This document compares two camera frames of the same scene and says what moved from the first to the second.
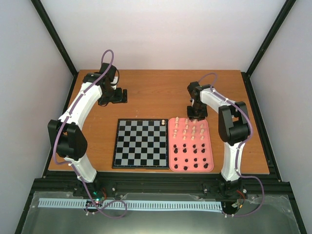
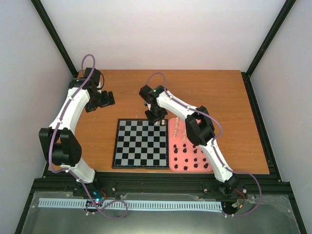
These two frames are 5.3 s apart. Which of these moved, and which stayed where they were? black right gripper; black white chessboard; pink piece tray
Moved: black right gripper
Stayed: black white chessboard; pink piece tray
